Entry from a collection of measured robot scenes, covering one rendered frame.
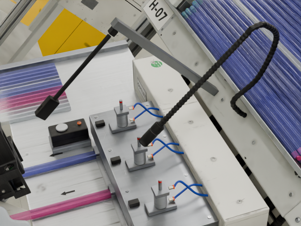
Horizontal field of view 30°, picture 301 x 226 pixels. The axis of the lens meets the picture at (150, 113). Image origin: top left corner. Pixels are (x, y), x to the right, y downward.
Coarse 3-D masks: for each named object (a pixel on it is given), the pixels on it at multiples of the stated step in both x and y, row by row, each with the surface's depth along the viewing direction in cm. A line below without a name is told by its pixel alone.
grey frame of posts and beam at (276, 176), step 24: (144, 24) 145; (168, 24) 132; (168, 48) 129; (192, 48) 123; (216, 72) 114; (216, 96) 111; (216, 120) 109; (240, 120) 105; (240, 144) 102; (264, 144) 98; (264, 168) 96; (288, 168) 93; (288, 192) 91; (288, 216) 90
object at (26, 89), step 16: (48, 64) 137; (0, 80) 132; (16, 80) 132; (32, 80) 132; (48, 80) 132; (0, 96) 127; (16, 96) 127; (32, 96) 127; (64, 96) 127; (0, 112) 123; (16, 112) 123; (32, 112) 123
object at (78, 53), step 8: (120, 40) 144; (88, 48) 141; (104, 48) 142; (112, 48) 142; (120, 48) 143; (48, 56) 139; (56, 56) 139; (64, 56) 139; (72, 56) 140; (80, 56) 141; (8, 64) 137; (16, 64) 137; (24, 64) 137; (32, 64) 137; (40, 64) 138; (0, 72) 136
